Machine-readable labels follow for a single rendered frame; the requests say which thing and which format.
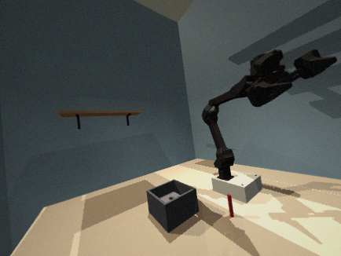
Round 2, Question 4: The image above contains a red peg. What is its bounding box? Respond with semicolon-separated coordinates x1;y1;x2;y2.
227;195;234;218

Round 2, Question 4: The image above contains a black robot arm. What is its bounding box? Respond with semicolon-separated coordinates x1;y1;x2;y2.
202;49;286;181

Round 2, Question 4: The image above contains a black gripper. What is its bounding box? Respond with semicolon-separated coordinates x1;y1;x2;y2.
246;49;337;107

